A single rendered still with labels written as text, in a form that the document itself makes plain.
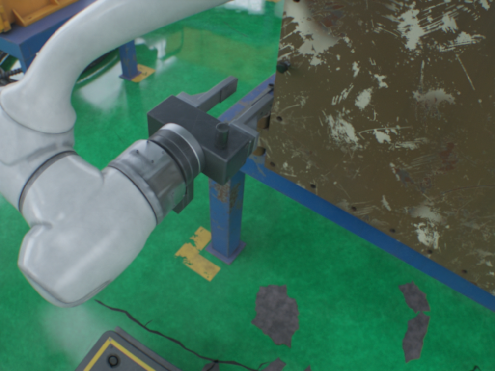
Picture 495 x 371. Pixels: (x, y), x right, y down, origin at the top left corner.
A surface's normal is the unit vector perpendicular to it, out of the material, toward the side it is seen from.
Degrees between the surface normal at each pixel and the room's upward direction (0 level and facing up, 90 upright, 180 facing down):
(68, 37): 61
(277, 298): 0
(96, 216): 22
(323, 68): 90
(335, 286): 0
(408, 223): 90
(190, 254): 0
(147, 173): 28
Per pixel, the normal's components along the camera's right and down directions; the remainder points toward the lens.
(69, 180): 0.32, -0.58
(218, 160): -0.56, 0.62
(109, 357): 0.06, -0.64
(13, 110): 0.37, -0.37
